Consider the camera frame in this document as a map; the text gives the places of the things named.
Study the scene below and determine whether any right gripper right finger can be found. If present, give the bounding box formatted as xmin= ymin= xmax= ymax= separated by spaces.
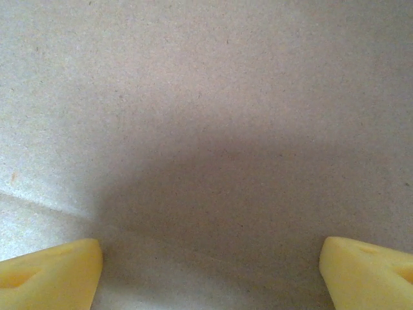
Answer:
xmin=318 ymin=236 xmax=413 ymax=310

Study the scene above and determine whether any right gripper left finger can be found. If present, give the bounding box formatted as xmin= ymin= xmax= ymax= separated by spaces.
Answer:
xmin=0 ymin=238 xmax=104 ymax=310

